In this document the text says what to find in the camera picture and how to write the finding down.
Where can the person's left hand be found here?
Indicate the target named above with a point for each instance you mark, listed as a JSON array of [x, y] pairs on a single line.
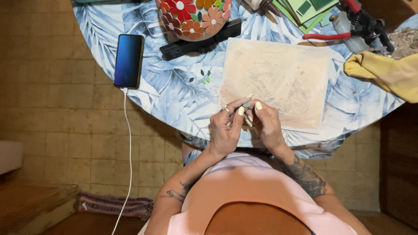
[[222, 133]]

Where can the person's right hand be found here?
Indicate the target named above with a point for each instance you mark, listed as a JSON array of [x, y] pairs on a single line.
[[269, 127]]

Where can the white square work board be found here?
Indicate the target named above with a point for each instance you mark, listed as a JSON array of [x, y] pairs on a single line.
[[280, 78]]

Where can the pink shirt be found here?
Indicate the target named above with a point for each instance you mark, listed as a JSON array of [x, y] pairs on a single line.
[[248, 182]]

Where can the blue leaf print tablecloth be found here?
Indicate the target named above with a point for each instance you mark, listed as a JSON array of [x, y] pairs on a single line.
[[173, 94]]

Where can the black rectangular block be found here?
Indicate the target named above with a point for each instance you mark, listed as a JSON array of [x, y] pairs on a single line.
[[183, 49]]

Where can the black smartphone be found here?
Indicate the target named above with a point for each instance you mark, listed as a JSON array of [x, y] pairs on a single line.
[[128, 61]]

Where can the flower mosaic vase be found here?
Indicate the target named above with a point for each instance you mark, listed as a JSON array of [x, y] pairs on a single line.
[[194, 18]]

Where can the stack of green glass sheets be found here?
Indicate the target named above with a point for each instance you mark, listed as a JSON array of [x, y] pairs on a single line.
[[303, 13]]

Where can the brown tipped glue bottle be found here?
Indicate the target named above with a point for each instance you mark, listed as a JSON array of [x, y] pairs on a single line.
[[261, 5]]

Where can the clear plastic bottle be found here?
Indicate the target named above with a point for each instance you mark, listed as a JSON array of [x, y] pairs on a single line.
[[343, 27]]

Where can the striped woven rug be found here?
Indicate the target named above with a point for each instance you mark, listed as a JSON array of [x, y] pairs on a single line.
[[114, 205]]

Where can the yellow cloth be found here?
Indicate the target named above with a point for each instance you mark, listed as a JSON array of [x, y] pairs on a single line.
[[388, 73]]

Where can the dark wooden cabinet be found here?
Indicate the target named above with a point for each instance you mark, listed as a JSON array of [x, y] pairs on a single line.
[[400, 163]]

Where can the wooden bench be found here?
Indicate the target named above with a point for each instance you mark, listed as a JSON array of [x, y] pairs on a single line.
[[32, 205]]

